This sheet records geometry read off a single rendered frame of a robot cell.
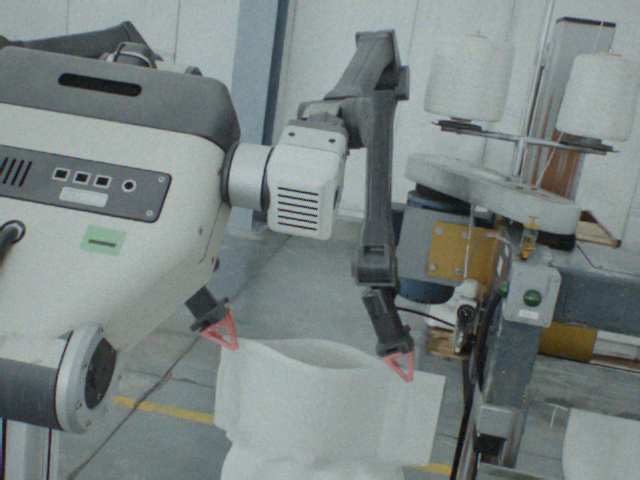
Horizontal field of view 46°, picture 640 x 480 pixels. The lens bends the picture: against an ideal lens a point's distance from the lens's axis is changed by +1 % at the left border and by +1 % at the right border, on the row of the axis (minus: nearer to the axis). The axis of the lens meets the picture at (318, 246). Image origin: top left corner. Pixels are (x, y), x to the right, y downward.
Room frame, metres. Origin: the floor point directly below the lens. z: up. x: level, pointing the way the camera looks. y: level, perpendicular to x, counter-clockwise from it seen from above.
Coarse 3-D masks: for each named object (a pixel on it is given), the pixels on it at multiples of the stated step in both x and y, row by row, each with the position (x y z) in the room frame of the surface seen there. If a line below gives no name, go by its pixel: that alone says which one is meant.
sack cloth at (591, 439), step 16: (576, 416) 1.36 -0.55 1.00; (592, 416) 1.35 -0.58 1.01; (608, 416) 1.35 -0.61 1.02; (576, 432) 1.35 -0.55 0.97; (592, 432) 1.35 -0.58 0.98; (608, 432) 1.34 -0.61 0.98; (624, 432) 1.34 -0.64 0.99; (576, 448) 1.35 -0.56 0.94; (592, 448) 1.34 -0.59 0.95; (608, 448) 1.34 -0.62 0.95; (624, 448) 1.34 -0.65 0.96; (576, 464) 1.34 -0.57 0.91; (592, 464) 1.33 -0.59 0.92; (608, 464) 1.33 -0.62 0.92; (624, 464) 1.33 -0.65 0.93
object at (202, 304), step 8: (200, 288) 1.42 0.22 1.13; (192, 296) 1.41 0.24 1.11; (200, 296) 1.42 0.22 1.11; (208, 296) 1.42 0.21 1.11; (224, 296) 1.47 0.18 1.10; (192, 304) 1.41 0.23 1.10; (200, 304) 1.41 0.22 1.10; (208, 304) 1.42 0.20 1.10; (216, 304) 1.43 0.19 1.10; (192, 312) 1.42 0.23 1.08; (200, 312) 1.41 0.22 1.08; (208, 312) 1.41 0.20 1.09; (200, 320) 1.39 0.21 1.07; (192, 328) 1.39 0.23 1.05
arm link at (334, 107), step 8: (312, 104) 1.17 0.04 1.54; (320, 104) 1.17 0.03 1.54; (328, 104) 1.16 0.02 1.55; (336, 104) 1.15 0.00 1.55; (304, 112) 1.14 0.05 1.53; (312, 112) 1.13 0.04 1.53; (320, 112) 1.13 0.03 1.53; (328, 112) 1.13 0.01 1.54; (336, 112) 1.12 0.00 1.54; (304, 120) 1.13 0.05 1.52
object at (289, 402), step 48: (240, 384) 1.43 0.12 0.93; (288, 384) 1.36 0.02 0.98; (336, 384) 1.35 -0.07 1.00; (384, 384) 1.40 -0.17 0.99; (432, 384) 1.39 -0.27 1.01; (240, 432) 1.41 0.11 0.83; (288, 432) 1.35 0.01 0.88; (336, 432) 1.35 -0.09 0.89; (384, 432) 1.40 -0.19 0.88; (432, 432) 1.39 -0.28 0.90
